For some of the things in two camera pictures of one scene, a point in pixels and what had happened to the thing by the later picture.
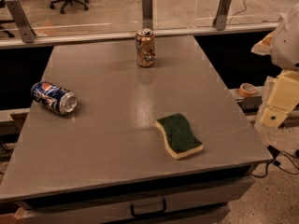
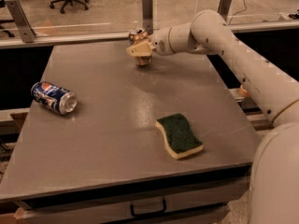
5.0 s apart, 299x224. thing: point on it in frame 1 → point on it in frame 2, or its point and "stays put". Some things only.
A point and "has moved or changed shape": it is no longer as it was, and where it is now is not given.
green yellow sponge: [177, 135] stays put
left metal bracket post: [27, 33] stays put
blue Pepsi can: [55, 97] stays put
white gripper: [289, 44] → [161, 41]
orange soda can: [146, 48] has moved or changed shape
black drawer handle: [150, 215] stays put
